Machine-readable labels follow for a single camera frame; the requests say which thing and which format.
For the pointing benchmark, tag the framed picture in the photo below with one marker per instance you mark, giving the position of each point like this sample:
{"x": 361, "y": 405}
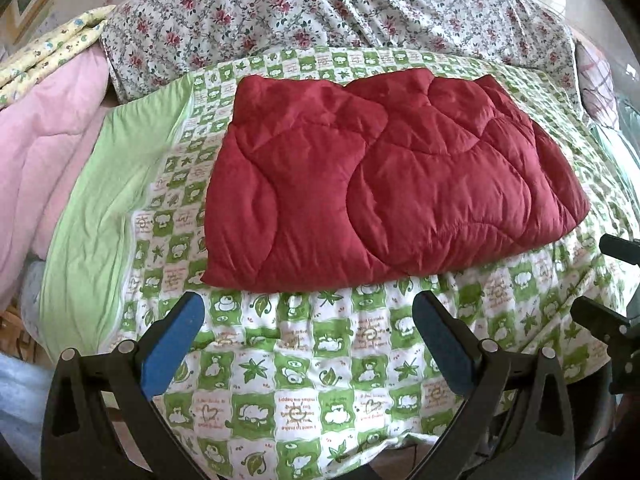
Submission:
{"x": 25, "y": 2}

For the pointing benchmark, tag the green checkered blanket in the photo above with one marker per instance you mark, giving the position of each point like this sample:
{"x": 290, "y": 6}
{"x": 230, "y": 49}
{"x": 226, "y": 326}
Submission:
{"x": 310, "y": 360}

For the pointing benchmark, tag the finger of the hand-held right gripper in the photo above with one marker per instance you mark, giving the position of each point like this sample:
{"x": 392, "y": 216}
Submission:
{"x": 620, "y": 249}
{"x": 597, "y": 317}

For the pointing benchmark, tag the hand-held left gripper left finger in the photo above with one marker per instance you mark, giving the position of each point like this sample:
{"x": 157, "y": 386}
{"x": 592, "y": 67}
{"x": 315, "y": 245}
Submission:
{"x": 172, "y": 347}

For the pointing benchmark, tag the yellow printed cloth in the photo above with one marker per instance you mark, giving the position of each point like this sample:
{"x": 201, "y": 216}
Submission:
{"x": 45, "y": 55}

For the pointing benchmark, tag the floral bed sheet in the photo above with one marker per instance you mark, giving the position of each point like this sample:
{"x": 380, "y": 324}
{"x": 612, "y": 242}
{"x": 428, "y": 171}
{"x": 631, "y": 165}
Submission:
{"x": 340, "y": 15}

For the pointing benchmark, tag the pink striped pillow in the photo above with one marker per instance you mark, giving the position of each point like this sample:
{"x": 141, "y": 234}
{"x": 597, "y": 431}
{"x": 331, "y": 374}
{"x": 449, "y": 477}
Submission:
{"x": 595, "y": 85}

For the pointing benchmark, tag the pink blanket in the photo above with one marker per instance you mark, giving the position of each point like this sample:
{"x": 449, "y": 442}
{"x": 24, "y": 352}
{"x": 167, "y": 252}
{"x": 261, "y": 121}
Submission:
{"x": 45, "y": 160}

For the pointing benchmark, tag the teal cloth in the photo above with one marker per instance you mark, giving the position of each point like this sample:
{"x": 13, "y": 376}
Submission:
{"x": 620, "y": 145}

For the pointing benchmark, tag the grey cloth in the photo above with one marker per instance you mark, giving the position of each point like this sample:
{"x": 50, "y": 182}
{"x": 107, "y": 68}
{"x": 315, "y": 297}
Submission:
{"x": 32, "y": 295}

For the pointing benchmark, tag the red quilted jacket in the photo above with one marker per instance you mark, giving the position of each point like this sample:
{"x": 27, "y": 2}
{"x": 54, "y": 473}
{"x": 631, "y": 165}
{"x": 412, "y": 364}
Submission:
{"x": 390, "y": 180}

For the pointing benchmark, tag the light blue cloth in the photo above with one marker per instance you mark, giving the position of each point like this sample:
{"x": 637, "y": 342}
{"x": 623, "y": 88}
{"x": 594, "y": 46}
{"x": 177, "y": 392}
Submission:
{"x": 20, "y": 405}

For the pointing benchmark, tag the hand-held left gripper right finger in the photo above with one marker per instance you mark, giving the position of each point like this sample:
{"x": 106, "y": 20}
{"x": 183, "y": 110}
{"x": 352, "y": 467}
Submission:
{"x": 445, "y": 347}

